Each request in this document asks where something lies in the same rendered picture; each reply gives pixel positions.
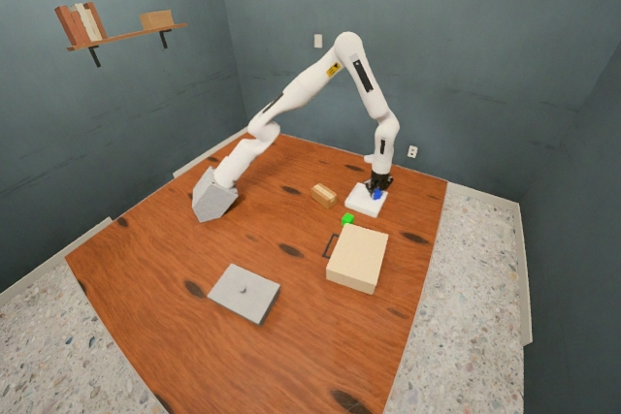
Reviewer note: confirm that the green block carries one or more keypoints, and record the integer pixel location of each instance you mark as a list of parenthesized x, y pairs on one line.
[(347, 219)]

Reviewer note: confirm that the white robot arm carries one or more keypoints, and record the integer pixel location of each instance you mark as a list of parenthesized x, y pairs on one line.
[(349, 49)]

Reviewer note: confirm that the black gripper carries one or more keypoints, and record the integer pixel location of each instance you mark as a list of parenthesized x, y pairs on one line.
[(384, 180)]

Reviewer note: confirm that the grey square sheet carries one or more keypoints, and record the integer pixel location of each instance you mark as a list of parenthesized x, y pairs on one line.
[(251, 301)]

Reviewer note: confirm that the tan cardboard box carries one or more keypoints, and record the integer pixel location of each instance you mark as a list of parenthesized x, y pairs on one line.
[(323, 195)]

